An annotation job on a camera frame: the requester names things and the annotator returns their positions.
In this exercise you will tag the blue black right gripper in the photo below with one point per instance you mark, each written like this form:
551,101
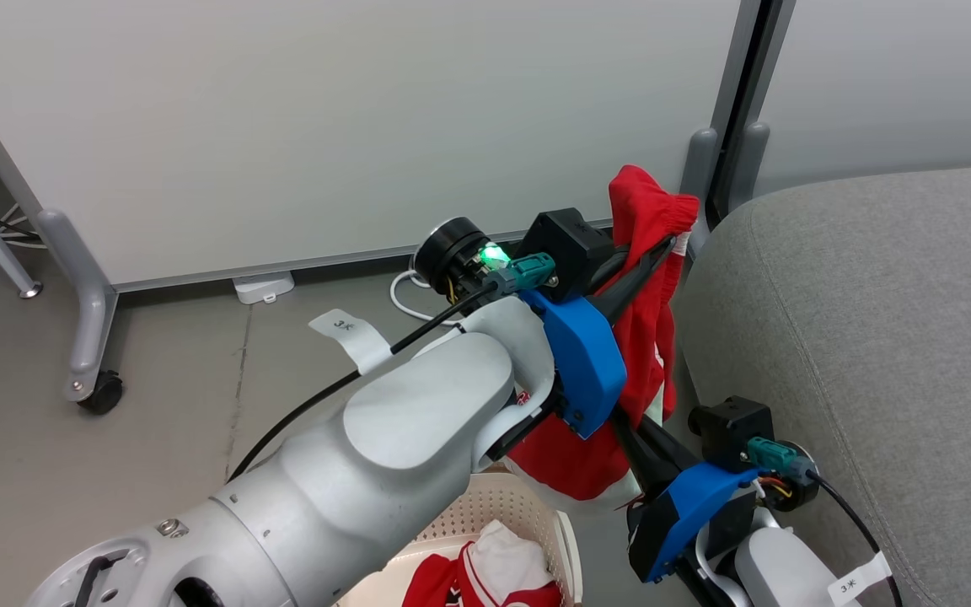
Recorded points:
679,514

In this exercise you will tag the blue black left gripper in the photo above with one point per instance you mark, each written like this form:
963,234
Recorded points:
582,354

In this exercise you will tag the red shorts with white lining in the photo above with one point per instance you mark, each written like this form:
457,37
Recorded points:
650,202

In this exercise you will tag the red and white jersey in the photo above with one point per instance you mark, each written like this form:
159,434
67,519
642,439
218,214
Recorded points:
506,556

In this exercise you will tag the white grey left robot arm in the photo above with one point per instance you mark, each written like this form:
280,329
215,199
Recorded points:
401,421

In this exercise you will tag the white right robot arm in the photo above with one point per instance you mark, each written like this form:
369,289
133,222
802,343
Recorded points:
780,569

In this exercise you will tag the white perforated laundry basket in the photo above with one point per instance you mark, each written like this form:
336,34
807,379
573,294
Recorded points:
494,497

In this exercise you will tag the black round right motor housing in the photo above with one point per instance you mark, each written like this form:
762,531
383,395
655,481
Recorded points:
793,489

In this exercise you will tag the black round motor housing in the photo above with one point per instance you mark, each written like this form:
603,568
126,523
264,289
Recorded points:
447,249
793,489

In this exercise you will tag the black round left motor housing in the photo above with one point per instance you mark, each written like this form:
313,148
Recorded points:
447,249

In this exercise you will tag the grey fabric sofa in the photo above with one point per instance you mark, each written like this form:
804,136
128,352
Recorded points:
873,337

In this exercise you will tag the narrow white partition panel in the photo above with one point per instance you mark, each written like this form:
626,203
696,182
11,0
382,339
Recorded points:
890,84

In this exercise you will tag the white power adapter box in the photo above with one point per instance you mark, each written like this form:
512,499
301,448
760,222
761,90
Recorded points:
262,288

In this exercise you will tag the large white partition panel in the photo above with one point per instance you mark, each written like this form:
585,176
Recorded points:
283,126

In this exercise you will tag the black caster wheel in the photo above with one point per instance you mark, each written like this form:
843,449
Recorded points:
103,393

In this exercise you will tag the grey partition foot with caster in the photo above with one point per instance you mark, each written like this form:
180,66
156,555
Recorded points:
85,287

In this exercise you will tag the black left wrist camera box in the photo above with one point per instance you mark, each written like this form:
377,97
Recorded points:
565,244

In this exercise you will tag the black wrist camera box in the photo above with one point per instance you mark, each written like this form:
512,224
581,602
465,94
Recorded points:
565,244
730,426

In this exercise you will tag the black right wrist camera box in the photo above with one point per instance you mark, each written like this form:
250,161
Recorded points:
730,426

